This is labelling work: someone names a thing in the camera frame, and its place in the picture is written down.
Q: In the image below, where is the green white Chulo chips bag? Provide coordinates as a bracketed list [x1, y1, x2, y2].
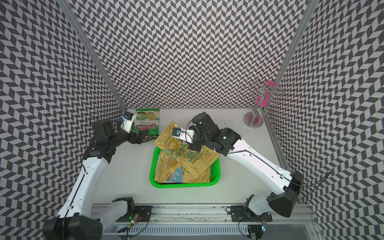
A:
[132, 109, 160, 136]

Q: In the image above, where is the tan green kettle CHIPS bag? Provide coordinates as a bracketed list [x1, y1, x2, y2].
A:
[155, 122, 219, 179]

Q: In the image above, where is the yellow blue CHIPS bag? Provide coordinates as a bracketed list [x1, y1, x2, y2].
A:
[154, 151, 211, 185]

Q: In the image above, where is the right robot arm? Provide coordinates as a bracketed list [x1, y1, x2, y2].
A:
[181, 112, 304, 218]

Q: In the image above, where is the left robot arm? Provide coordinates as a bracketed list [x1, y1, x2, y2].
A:
[42, 112, 148, 240]

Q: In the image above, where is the brown Kettle chips bag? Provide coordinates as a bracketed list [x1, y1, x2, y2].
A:
[143, 135, 159, 143]

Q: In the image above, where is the green plastic basket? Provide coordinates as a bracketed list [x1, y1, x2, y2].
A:
[150, 147, 221, 189]

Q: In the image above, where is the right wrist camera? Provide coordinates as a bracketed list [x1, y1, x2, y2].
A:
[171, 128, 195, 141]

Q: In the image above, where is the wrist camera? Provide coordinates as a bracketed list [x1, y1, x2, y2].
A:
[171, 128, 195, 141]
[121, 112, 137, 133]

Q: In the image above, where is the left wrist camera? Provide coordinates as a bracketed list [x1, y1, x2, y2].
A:
[121, 112, 137, 133]

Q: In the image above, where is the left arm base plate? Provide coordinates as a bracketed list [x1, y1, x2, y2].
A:
[126, 206, 153, 223]

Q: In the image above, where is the aluminium front rail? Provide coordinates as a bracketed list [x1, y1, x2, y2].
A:
[95, 203, 319, 226]

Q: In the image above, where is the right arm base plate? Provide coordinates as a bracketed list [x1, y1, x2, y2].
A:
[229, 205, 273, 223]

